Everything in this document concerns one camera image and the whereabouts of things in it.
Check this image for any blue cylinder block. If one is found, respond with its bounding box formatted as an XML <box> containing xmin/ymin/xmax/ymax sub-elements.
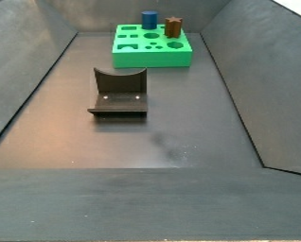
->
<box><xmin>142</xmin><ymin>10</ymin><xmax>158</xmax><ymax>29</ymax></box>

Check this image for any dark curved holder stand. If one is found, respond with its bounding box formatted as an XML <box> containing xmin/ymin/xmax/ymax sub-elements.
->
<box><xmin>87</xmin><ymin>68</ymin><xmax>149</xmax><ymax>115</ymax></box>

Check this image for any green shape sorter board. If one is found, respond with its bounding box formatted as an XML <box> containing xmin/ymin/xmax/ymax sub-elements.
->
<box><xmin>111</xmin><ymin>25</ymin><xmax>193</xmax><ymax>68</ymax></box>

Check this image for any brown star block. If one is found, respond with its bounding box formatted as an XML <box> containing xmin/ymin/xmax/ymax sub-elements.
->
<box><xmin>165</xmin><ymin>17</ymin><xmax>182</xmax><ymax>38</ymax></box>

